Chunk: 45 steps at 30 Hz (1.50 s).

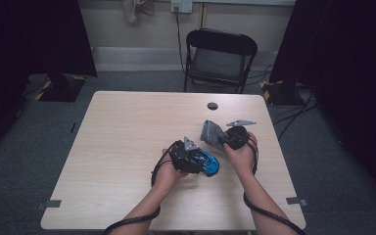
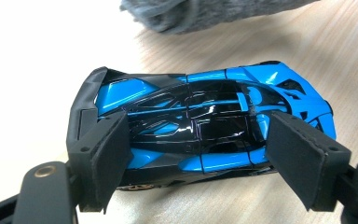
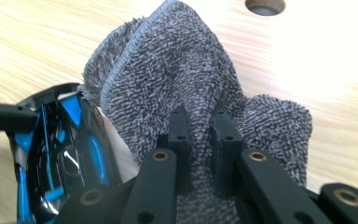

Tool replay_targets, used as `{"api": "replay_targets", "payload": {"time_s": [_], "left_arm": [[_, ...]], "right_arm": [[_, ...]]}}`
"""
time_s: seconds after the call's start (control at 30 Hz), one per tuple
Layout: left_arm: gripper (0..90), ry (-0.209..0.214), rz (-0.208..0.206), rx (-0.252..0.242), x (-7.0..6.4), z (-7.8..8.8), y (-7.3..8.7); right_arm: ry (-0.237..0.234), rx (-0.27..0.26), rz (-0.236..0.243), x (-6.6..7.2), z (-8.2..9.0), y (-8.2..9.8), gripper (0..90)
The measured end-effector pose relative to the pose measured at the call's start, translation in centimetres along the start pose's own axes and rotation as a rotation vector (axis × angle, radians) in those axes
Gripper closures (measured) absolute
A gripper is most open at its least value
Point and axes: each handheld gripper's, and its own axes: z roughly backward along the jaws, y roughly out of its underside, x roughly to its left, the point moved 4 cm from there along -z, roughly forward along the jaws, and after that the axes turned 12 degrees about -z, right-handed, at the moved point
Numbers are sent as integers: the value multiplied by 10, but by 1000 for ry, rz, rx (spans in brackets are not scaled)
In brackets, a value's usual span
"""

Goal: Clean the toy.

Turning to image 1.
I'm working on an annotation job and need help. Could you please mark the white wall socket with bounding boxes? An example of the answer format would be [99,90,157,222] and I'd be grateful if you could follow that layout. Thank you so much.
[170,0,194,14]

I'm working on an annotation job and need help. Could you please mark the tall black curtain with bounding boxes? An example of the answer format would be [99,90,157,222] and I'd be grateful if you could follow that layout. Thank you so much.
[268,0,376,210]

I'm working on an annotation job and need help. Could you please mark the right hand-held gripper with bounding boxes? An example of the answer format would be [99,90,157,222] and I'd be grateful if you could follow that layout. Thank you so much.
[223,119,258,151]

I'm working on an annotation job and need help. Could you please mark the wide black curtain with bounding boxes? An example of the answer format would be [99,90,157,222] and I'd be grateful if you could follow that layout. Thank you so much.
[0,0,98,158]

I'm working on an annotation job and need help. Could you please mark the blue and black toy car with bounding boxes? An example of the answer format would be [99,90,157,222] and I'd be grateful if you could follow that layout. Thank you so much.
[185,148,220,177]

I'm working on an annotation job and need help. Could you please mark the black floor cables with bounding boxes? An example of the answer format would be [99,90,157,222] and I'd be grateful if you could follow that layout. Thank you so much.
[246,65,317,141]

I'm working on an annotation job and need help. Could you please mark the person's right hand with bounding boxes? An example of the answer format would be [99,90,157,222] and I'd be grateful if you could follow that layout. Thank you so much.
[223,131,259,176]

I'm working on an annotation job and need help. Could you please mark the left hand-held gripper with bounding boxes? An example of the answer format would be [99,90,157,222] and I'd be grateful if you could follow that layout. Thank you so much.
[169,136,204,174]

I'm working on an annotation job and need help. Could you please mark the beige hanging cloth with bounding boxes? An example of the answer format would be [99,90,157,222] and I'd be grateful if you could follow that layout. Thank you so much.
[120,0,156,24]

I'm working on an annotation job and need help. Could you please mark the black stand base yellow tape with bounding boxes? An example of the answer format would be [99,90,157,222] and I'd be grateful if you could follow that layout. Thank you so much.
[259,80,305,106]

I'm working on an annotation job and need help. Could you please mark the black wall socket cable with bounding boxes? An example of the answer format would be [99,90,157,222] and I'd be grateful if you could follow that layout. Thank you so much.
[174,8,187,74]

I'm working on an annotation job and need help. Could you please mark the grey terry cloth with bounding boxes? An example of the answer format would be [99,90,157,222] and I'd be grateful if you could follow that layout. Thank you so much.
[199,119,229,152]

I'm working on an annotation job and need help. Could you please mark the grey tape strip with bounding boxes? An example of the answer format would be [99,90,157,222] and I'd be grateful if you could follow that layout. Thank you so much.
[286,196,308,208]
[36,199,63,211]

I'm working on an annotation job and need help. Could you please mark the person's left hand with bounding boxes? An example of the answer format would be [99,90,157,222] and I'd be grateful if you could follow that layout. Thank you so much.
[155,148,190,190]

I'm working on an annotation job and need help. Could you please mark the black folding chair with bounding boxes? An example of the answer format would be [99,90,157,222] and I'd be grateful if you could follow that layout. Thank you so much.
[183,27,259,95]

